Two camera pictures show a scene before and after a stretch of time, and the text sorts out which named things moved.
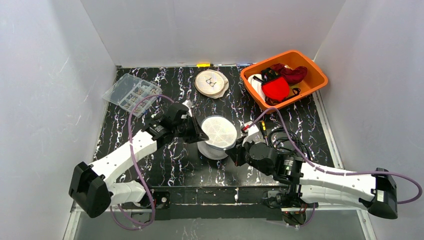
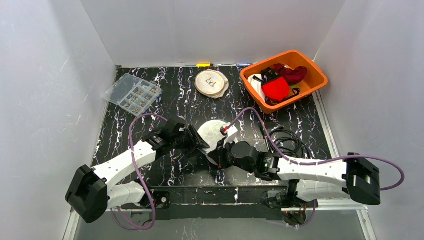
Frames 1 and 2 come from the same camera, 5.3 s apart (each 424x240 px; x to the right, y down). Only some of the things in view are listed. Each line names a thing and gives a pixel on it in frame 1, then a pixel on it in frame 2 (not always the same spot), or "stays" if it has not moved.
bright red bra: (277, 88) stays
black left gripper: (191, 129) to (189, 136)
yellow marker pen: (204, 65) stays
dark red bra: (293, 75) stays
